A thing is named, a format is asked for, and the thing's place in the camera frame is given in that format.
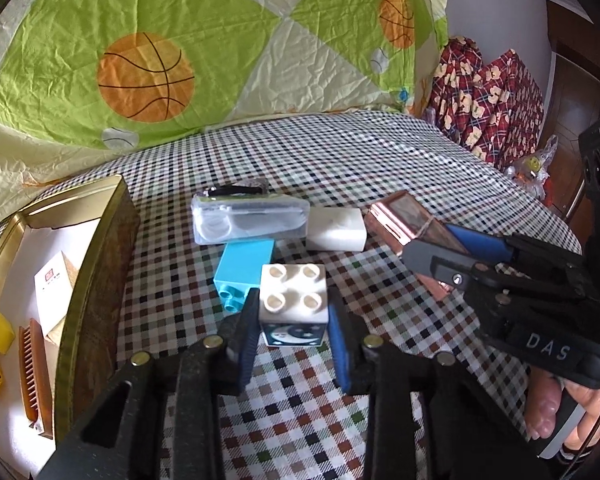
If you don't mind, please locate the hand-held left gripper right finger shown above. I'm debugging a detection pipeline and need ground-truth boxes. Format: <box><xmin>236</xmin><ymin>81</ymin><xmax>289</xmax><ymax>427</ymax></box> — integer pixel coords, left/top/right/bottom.
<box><xmin>328</xmin><ymin>300</ymin><xmax>552</xmax><ymax>480</ymax></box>

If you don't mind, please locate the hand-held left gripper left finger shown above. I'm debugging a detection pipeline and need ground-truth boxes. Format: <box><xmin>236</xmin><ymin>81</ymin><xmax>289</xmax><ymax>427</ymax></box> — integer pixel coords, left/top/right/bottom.
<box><xmin>37</xmin><ymin>287</ymin><xmax>261</xmax><ymax>480</ymax></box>

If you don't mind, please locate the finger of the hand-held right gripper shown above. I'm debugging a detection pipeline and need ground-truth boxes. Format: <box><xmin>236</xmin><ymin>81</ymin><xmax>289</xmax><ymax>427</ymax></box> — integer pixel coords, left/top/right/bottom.
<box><xmin>447</xmin><ymin>224</ymin><xmax>583</xmax><ymax>275</ymax></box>
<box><xmin>402</xmin><ymin>239</ymin><xmax>498</xmax><ymax>292</ymax></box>

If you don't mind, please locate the rose gold mirror case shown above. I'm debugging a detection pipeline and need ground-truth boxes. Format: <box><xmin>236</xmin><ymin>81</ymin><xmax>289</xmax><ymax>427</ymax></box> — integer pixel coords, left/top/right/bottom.
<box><xmin>364</xmin><ymin>191</ymin><xmax>473</xmax><ymax>302</ymax></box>

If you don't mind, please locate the white toy brick moon print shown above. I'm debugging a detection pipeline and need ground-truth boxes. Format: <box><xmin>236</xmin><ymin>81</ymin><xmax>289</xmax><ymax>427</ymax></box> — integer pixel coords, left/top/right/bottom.
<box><xmin>259</xmin><ymin>262</ymin><xmax>330</xmax><ymax>349</ymax></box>

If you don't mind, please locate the blue toy brick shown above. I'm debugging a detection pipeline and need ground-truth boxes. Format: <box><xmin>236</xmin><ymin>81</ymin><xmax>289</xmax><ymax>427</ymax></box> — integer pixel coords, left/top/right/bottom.
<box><xmin>215</xmin><ymin>239</ymin><xmax>276</xmax><ymax>317</ymax></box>

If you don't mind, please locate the white plastic case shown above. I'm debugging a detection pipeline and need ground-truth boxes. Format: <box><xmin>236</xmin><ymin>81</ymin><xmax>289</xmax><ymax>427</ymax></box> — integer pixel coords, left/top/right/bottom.
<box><xmin>306</xmin><ymin>206</ymin><xmax>369</xmax><ymax>253</ymax></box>

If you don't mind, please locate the clear plastic floss pick box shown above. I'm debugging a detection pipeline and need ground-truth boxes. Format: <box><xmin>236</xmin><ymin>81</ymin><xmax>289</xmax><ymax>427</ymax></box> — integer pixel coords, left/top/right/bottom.
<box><xmin>190</xmin><ymin>187</ymin><xmax>311</xmax><ymax>247</ymax></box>

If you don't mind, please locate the gold metal tin box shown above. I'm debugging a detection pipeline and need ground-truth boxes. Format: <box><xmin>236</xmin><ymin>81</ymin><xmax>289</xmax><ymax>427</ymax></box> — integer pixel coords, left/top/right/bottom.
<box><xmin>0</xmin><ymin>175</ymin><xmax>142</xmax><ymax>480</ymax></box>

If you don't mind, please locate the white card box red label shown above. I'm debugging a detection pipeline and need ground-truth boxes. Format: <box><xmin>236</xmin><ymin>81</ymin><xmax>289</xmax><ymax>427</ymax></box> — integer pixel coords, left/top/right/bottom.
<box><xmin>32</xmin><ymin>250</ymin><xmax>79</xmax><ymax>335</ymax></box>

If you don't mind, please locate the brown comb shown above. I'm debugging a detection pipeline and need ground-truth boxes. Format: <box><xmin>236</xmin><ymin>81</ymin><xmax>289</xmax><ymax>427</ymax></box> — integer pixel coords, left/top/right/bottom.
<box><xmin>17</xmin><ymin>317</ymin><xmax>56</xmax><ymax>436</ymax></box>

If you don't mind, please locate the person's right hand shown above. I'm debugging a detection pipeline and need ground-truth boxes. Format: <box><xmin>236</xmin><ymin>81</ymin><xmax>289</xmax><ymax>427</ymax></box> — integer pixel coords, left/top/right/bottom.
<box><xmin>524</xmin><ymin>374</ymin><xmax>600</xmax><ymax>457</ymax></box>

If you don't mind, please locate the checkered tablecloth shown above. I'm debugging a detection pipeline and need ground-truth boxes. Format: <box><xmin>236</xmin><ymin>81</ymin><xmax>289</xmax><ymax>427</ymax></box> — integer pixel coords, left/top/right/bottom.
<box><xmin>0</xmin><ymin>110</ymin><xmax>583</xmax><ymax>480</ymax></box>

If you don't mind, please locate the clear plastic bag with toy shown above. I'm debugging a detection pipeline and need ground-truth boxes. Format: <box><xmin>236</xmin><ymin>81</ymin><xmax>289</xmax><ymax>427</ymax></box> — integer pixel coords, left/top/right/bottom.
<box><xmin>502</xmin><ymin>135</ymin><xmax>561</xmax><ymax>202</ymax></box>

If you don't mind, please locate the red plaid bear print cloth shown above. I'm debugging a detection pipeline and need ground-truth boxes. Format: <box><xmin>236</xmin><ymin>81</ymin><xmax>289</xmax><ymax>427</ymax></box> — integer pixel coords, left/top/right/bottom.
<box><xmin>422</xmin><ymin>35</ymin><xmax>546</xmax><ymax>169</ymax></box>

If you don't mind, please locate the black clip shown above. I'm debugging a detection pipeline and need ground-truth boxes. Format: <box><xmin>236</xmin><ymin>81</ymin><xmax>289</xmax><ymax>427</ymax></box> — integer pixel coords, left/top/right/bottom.
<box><xmin>207</xmin><ymin>183</ymin><xmax>264</xmax><ymax>199</ymax></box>

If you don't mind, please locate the dark wooden door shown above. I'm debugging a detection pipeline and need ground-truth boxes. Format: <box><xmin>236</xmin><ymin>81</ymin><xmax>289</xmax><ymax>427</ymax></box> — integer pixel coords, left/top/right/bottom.
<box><xmin>545</xmin><ymin>0</ymin><xmax>600</xmax><ymax>222</ymax></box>

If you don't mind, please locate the basketball print bed sheet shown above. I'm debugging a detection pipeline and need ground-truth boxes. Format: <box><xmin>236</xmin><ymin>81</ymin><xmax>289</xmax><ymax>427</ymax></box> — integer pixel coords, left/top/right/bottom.
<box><xmin>0</xmin><ymin>0</ymin><xmax>451</xmax><ymax>233</ymax></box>

